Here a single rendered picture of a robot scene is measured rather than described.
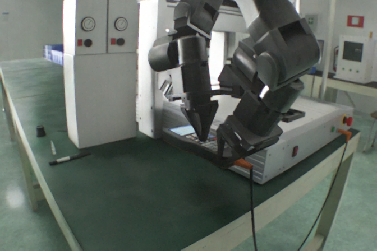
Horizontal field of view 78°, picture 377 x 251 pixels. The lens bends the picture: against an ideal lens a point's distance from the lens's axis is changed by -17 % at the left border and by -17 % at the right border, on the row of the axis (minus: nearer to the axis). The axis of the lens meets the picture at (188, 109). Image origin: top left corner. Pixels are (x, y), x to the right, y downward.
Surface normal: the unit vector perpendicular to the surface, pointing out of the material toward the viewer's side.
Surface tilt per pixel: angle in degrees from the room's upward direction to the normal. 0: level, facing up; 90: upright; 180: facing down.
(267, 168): 90
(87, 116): 90
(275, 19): 66
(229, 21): 90
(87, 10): 90
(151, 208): 0
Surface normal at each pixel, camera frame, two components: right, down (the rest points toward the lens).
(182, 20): -0.63, -0.18
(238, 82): -0.77, 0.14
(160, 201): 0.04, -0.96
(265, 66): -0.88, 0.43
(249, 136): 0.35, -0.72
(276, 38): 0.17, -0.14
